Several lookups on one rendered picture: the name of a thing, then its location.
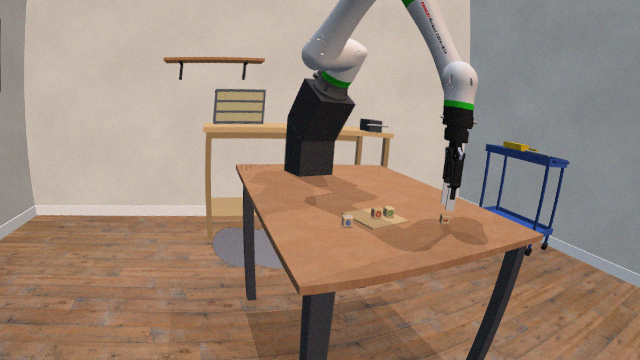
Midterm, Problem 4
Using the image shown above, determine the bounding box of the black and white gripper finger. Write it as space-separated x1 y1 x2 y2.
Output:
440 147 451 205
445 147 465 211

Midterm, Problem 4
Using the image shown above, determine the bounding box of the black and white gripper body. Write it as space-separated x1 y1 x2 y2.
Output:
444 127 469 161

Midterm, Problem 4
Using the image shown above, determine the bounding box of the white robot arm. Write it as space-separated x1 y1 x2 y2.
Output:
302 0 478 131

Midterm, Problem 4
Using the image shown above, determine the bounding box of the tan square mat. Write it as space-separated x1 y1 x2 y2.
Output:
342 208 409 230

